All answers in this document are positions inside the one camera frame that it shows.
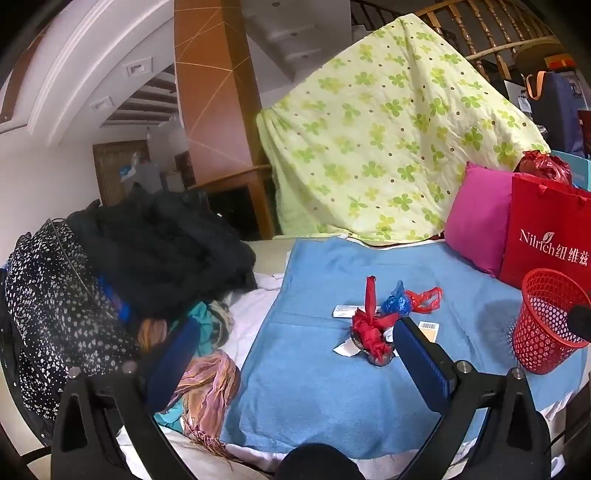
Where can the black white-dotted garment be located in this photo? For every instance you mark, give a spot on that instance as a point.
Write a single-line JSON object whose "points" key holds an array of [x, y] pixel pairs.
{"points": [[46, 300]]}

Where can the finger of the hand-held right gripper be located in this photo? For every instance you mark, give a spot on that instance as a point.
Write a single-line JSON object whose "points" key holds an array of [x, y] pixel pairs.
{"points": [[581, 324]]}

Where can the round wooden table top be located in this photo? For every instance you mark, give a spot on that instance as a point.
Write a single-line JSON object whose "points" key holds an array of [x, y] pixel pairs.
{"points": [[540, 48]]}

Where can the pink pillow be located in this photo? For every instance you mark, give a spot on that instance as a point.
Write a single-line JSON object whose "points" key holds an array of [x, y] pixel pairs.
{"points": [[480, 217]]}

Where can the teal cloth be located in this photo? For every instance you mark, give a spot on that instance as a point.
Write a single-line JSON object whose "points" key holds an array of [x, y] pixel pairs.
{"points": [[203, 323]]}

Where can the beige sofa cushion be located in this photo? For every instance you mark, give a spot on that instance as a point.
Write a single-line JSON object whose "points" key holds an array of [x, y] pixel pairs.
{"points": [[272, 256]]}

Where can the light blue cardboard box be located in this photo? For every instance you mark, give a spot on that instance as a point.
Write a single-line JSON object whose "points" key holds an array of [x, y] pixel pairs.
{"points": [[579, 168]]}

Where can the red mesh plastic basket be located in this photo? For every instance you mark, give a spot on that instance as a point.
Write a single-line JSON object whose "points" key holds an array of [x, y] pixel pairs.
{"points": [[540, 323]]}

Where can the knotted red plastic bag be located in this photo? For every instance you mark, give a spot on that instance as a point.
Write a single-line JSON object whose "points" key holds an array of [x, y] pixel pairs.
{"points": [[422, 300]]}

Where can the brown wooden door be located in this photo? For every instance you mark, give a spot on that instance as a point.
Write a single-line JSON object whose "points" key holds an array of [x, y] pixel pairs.
{"points": [[108, 175]]}

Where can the red paper shopping bag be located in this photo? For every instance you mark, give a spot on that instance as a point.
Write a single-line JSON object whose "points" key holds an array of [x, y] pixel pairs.
{"points": [[545, 207]]}

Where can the red orange snack wrapper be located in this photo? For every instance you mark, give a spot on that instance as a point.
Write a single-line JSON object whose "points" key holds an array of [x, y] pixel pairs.
{"points": [[374, 344]]}

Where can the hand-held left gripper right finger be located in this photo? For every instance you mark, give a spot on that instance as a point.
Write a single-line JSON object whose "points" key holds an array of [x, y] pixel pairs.
{"points": [[420, 360]]}

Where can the orange wooden column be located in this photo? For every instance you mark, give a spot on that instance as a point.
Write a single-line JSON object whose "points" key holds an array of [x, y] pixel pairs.
{"points": [[207, 92]]}

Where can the brown patterned scarf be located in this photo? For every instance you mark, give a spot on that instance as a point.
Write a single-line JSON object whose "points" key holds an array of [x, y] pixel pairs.
{"points": [[224, 323]]}

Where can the white long carton box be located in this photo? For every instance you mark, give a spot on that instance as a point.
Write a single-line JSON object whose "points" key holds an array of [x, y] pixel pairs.
{"points": [[346, 311]]}

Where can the white paper scrap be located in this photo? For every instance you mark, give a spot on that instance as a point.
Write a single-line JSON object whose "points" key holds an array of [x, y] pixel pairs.
{"points": [[345, 349]]}

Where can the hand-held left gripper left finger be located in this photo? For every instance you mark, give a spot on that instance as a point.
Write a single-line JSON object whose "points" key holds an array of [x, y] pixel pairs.
{"points": [[175, 360]]}

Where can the pink orange fringed scarf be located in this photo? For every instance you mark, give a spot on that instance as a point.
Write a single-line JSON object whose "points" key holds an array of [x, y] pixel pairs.
{"points": [[207, 383]]}

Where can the green clover print quilt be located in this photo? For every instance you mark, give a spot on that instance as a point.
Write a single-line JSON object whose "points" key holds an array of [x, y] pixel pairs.
{"points": [[378, 138]]}

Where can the recessed ceiling light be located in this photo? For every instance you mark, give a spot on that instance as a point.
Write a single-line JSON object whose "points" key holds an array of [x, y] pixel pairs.
{"points": [[137, 68], [101, 104]]}

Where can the white bedsheet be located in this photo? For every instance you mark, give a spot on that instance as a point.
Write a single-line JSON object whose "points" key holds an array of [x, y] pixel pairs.
{"points": [[249, 323]]}

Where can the navy tote bag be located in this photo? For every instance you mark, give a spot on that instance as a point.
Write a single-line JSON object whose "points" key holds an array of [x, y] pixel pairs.
{"points": [[554, 110]]}

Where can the orange label card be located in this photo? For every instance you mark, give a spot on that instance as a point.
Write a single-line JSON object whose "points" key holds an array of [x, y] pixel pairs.
{"points": [[429, 330]]}

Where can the wooden stair railing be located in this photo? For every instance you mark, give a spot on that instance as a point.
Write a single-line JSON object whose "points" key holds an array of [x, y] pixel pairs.
{"points": [[466, 32]]}

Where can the blue towel blanket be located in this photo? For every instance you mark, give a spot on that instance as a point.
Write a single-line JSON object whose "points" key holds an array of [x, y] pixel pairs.
{"points": [[300, 369]]}

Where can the person's black trouser leg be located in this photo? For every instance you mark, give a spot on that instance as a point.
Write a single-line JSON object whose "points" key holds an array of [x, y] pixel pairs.
{"points": [[318, 466]]}

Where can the crumpled red plastic sack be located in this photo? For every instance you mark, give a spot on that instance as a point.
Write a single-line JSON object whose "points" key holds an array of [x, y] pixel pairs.
{"points": [[540, 166]]}

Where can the blue plastic bag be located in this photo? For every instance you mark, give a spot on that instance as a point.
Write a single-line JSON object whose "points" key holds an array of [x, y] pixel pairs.
{"points": [[397, 302]]}

